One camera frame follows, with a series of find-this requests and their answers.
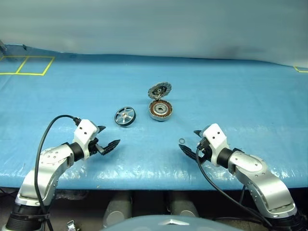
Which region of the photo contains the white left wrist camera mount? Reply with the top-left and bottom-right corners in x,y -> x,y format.
73,119 -> 98,161

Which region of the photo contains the yellow tape double square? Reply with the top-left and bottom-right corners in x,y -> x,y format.
0,55 -> 55,77

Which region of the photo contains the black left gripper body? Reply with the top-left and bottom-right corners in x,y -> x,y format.
88,137 -> 104,157

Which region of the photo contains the small metal clip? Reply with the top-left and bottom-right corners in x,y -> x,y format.
65,219 -> 78,231

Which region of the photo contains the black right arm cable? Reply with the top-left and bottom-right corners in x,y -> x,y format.
195,144 -> 274,228

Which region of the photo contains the motor stator with copper windings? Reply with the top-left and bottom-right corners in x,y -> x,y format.
147,98 -> 174,123

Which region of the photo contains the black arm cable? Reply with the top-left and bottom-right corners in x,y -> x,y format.
34,115 -> 81,231
195,144 -> 274,228

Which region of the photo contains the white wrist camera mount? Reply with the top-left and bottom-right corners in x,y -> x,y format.
73,119 -> 98,161
203,123 -> 230,167

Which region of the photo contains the blue plastic table cover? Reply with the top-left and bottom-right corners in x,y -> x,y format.
0,43 -> 308,191

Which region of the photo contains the black silver spoked rotor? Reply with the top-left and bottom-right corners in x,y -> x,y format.
113,106 -> 139,129

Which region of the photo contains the grey rounded cylinder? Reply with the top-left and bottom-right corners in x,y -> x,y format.
167,192 -> 200,218
103,192 -> 133,228

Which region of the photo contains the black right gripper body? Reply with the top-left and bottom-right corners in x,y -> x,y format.
197,137 -> 213,165

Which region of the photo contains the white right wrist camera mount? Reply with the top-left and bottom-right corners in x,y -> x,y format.
203,123 -> 230,167

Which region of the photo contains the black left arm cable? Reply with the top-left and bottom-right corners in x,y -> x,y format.
34,115 -> 81,231

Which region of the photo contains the grey round motor cover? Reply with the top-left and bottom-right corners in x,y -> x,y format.
147,81 -> 171,100

